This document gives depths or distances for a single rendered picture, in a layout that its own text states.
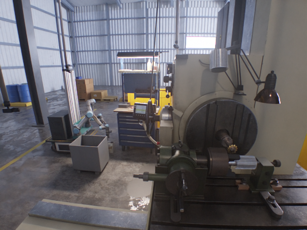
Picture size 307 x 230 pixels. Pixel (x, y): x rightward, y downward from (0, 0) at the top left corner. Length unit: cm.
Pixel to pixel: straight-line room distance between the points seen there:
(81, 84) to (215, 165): 842
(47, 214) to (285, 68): 216
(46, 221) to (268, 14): 225
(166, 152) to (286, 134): 110
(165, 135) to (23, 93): 908
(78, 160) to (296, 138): 295
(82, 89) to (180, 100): 804
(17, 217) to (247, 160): 273
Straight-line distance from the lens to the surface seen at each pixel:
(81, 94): 913
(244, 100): 139
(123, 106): 337
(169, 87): 171
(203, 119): 124
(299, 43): 159
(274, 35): 148
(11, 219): 288
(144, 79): 344
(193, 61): 126
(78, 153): 295
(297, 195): 149
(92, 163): 293
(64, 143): 374
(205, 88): 129
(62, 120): 363
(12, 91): 1030
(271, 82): 113
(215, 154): 107
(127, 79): 354
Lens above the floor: 182
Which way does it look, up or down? 18 degrees down
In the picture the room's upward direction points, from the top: straight up
